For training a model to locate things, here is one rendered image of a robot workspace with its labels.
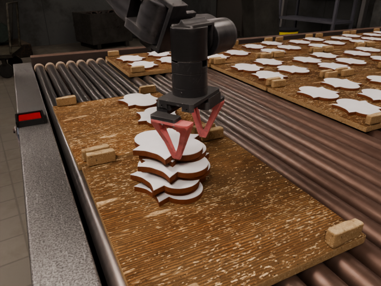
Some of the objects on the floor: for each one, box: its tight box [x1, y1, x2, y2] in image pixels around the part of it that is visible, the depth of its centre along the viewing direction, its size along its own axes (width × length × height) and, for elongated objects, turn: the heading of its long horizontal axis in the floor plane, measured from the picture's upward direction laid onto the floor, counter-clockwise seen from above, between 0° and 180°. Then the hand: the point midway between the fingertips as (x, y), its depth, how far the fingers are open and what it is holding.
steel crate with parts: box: [72, 9, 133, 50], centre depth 728 cm, size 113×98×76 cm
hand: (190, 143), depth 58 cm, fingers open, 9 cm apart
